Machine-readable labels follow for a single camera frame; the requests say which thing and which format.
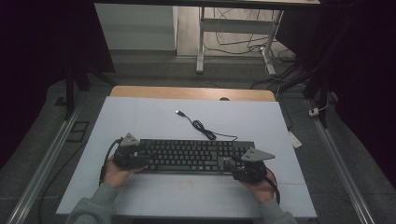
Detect black metal stand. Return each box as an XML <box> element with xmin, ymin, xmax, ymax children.
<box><xmin>64</xmin><ymin>62</ymin><xmax>117</xmax><ymax>121</ymax></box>
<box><xmin>303</xmin><ymin>60</ymin><xmax>334</xmax><ymax>129</ymax></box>

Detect white cabinet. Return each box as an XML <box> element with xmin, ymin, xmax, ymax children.
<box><xmin>92</xmin><ymin>3</ymin><xmax>178</xmax><ymax>52</ymax></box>

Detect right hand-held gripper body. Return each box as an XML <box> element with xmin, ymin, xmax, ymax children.
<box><xmin>232</xmin><ymin>147</ymin><xmax>276</xmax><ymax>184</ymax></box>

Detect person's right hand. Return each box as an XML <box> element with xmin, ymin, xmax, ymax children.
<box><xmin>242</xmin><ymin>169</ymin><xmax>277</xmax><ymax>205</ymax></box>

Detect black floor cable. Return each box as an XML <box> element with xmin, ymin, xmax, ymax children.
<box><xmin>37</xmin><ymin>141</ymin><xmax>90</xmax><ymax>224</ymax></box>

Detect hand-held gripper black cable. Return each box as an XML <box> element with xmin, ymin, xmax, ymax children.
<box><xmin>264</xmin><ymin>167</ymin><xmax>281</xmax><ymax>206</ymax></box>
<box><xmin>98</xmin><ymin>137</ymin><xmax>124</xmax><ymax>187</ymax></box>

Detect left hand-held gripper black cable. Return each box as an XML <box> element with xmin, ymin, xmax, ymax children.
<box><xmin>98</xmin><ymin>137</ymin><xmax>124</xmax><ymax>187</ymax></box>

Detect right hand-held gripper black cable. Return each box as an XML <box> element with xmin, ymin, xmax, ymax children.
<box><xmin>264</xmin><ymin>167</ymin><xmax>281</xmax><ymax>206</ymax></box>

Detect aluminium rail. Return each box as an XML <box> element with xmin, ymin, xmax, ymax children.
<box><xmin>306</xmin><ymin>98</ymin><xmax>376</xmax><ymax>224</ymax></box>
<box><xmin>6</xmin><ymin>99</ymin><xmax>87</xmax><ymax>224</ymax></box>

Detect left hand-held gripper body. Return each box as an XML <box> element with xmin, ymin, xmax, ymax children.
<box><xmin>112</xmin><ymin>133</ymin><xmax>150</xmax><ymax>171</ymax></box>

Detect black computer keyboard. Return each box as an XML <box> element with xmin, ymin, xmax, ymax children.
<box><xmin>134</xmin><ymin>138</ymin><xmax>260</xmax><ymax>175</ymax></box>

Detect white paper tag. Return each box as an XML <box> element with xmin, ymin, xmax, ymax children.
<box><xmin>288</xmin><ymin>130</ymin><xmax>304</xmax><ymax>149</ymax></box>

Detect black keyboard cable with plug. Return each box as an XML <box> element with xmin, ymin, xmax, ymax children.
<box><xmin>175</xmin><ymin>109</ymin><xmax>238</xmax><ymax>143</ymax></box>

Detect white board sheet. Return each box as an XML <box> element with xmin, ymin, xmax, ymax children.
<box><xmin>55</xmin><ymin>96</ymin><xmax>318</xmax><ymax>218</ymax></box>

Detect white-legged desk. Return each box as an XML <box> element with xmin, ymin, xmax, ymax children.
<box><xmin>92</xmin><ymin>0</ymin><xmax>321</xmax><ymax>76</ymax></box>

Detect person's left hand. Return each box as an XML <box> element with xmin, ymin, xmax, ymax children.
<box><xmin>102</xmin><ymin>157</ymin><xmax>145</xmax><ymax>189</ymax></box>

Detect dark curtain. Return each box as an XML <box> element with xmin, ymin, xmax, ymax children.
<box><xmin>0</xmin><ymin>0</ymin><xmax>116</xmax><ymax>171</ymax></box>
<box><xmin>276</xmin><ymin>0</ymin><xmax>396</xmax><ymax>194</ymax></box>

